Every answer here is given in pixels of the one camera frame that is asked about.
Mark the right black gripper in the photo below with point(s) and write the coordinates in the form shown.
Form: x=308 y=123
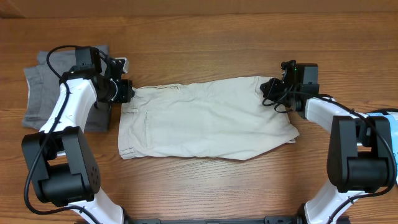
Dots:
x=272 y=86

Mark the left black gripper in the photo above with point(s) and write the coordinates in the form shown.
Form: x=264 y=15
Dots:
x=126 y=91

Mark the beige shorts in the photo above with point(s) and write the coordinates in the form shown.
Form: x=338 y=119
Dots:
x=222 y=118

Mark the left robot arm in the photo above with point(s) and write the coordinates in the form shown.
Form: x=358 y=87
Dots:
x=63 y=173

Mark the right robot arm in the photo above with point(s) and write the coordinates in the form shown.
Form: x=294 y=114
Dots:
x=361 y=160

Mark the folded grey shorts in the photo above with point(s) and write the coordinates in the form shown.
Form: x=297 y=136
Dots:
x=43 y=93

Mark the light blue garment pile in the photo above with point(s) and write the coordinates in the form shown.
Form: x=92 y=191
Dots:
x=383 y=143

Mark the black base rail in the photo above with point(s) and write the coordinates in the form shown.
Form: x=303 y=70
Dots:
x=214 y=221

